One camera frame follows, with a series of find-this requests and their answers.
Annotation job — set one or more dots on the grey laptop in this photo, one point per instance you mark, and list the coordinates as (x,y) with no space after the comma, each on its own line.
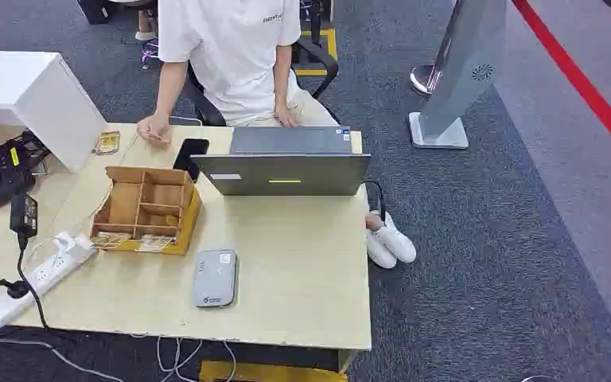
(284,167)

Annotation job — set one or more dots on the black smartphone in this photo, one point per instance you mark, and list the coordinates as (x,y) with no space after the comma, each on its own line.
(191,156)

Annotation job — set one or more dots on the grey card reader device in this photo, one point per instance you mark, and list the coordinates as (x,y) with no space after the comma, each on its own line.
(215,278)

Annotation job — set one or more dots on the black office chair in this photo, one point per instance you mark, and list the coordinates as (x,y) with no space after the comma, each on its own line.
(313,60)

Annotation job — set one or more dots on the person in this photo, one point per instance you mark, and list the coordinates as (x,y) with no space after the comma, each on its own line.
(231,58)

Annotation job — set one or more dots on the wooden card box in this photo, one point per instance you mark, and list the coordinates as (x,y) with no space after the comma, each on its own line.
(146,210)

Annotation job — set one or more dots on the chrome stanchion base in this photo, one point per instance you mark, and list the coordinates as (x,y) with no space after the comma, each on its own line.
(424,79)

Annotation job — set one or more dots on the grey standing kiosk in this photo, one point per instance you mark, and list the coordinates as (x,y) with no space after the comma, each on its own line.
(455,74)

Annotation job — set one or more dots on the white cabinet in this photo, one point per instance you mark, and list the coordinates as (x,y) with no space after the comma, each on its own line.
(42,100)

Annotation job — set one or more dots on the black power adapter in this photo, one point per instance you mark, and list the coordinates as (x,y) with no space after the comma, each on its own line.
(24,215)

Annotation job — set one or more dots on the white power strip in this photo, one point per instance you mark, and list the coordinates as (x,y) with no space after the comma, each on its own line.
(36,278)

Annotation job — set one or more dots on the red barrier belt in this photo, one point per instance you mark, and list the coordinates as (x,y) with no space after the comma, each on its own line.
(582,84)

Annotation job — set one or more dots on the black plug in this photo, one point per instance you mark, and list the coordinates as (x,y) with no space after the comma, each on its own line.
(15,288)

